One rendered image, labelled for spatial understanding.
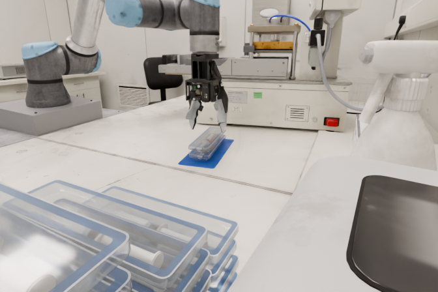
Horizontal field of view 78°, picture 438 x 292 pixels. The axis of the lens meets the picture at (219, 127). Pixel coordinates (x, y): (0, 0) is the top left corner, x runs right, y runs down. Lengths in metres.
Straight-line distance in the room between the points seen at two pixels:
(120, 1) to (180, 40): 2.43
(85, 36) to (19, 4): 2.78
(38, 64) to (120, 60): 2.48
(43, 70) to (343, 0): 1.04
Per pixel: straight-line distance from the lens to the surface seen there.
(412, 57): 0.30
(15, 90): 3.17
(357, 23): 2.56
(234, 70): 0.99
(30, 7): 3.98
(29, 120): 1.12
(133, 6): 0.66
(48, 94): 1.19
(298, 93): 0.97
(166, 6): 0.72
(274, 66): 0.97
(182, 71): 1.11
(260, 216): 0.51
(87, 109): 1.21
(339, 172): 0.19
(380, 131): 0.30
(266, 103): 0.98
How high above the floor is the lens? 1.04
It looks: 17 degrees down
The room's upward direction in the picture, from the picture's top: straight up
